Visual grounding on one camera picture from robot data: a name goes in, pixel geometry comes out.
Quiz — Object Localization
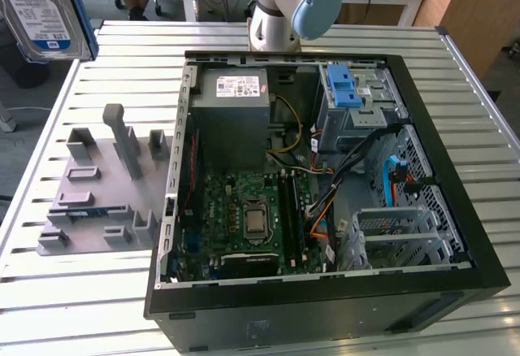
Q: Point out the blue data wire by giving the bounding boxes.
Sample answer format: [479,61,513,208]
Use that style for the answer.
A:
[381,155,410,211]

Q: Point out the hard disk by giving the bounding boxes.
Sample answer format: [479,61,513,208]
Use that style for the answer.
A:
[0,0,100,63]

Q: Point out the metal disk bay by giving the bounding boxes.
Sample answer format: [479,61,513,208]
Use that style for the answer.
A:
[337,205,466,272]

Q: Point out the grey power supply unit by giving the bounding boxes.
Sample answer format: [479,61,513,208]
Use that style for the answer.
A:
[189,67,272,174]

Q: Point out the CPU socket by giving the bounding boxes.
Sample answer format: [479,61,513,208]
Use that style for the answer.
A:
[241,199,272,245]

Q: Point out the silver CPU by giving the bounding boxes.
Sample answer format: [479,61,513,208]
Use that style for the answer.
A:
[245,208,268,233]

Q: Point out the black RAM slot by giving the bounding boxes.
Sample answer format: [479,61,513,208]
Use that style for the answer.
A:
[290,171,309,263]
[279,171,298,267]

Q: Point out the green motherboard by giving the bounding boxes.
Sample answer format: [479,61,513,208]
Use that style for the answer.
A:
[178,171,328,282]

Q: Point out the black graphics card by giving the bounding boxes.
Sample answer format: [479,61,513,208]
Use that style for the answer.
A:
[218,251,282,280]

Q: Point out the metal optical drive cage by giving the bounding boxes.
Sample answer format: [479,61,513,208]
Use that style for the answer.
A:
[315,63,410,154]

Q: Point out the blue plastic drive latch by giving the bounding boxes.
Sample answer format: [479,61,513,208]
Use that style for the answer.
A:
[326,64,363,108]

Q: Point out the grey parts rack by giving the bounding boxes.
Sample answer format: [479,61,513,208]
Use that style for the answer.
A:
[36,102,175,256]

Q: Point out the black open PC case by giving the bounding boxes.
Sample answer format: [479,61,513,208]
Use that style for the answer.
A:
[142,50,512,353]

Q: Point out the RAM stick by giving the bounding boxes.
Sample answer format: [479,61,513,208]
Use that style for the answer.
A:
[66,208,110,219]

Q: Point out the seated person legs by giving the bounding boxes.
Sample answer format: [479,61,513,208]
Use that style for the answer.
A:
[115,0,150,22]

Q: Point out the grey stand foot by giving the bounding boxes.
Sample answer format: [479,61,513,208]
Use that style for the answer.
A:
[0,102,18,132]

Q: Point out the black mesh waste basket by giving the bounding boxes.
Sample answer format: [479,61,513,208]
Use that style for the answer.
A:
[0,14,52,89]

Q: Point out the brown wooden cabinet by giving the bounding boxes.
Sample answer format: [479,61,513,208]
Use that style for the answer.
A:
[440,0,520,80]

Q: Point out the yellow wire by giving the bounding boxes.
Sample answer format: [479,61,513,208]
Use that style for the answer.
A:
[266,94,305,154]

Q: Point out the multicolour wire bundle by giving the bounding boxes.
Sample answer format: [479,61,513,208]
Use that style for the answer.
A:
[279,163,336,176]

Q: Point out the orange wire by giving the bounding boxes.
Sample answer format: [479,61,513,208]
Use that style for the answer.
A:
[310,203,333,240]

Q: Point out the black wire bundle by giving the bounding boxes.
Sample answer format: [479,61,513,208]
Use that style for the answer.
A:
[306,124,404,221]

